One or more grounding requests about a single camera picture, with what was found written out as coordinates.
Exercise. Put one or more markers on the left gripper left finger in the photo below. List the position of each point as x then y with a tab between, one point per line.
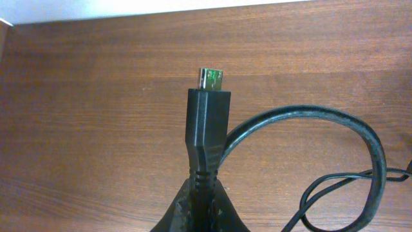
177	218

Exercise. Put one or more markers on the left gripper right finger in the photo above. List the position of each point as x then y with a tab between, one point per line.
226	218

